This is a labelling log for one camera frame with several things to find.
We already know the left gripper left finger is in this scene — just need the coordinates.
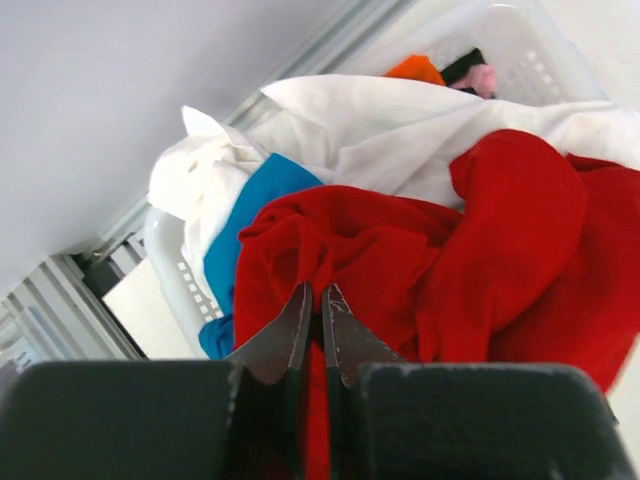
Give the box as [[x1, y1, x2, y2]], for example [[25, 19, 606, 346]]
[[226, 283, 313, 385]]

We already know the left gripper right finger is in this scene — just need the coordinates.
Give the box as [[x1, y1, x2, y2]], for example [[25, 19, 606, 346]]
[[321, 283, 405, 388]]

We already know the bright red t shirt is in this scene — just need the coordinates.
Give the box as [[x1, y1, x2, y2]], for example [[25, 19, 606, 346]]
[[233, 128, 640, 480]]

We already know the blue t shirt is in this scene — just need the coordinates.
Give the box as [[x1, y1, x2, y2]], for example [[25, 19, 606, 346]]
[[198, 154, 324, 360]]

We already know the white t shirt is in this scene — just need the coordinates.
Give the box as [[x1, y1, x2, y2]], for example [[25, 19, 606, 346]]
[[148, 75, 639, 323]]

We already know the orange garment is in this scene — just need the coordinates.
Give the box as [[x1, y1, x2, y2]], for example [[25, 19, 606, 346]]
[[385, 55, 446, 86]]

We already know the black t shirt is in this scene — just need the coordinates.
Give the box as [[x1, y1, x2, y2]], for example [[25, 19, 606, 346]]
[[440, 48, 497, 99]]

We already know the pink garment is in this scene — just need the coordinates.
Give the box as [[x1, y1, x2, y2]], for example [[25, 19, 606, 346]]
[[451, 64, 497, 99]]

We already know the white plastic laundry basket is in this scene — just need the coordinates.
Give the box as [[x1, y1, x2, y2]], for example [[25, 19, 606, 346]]
[[144, 1, 606, 358]]

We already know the aluminium frame rail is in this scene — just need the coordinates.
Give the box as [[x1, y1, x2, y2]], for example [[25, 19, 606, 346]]
[[0, 0, 396, 366]]

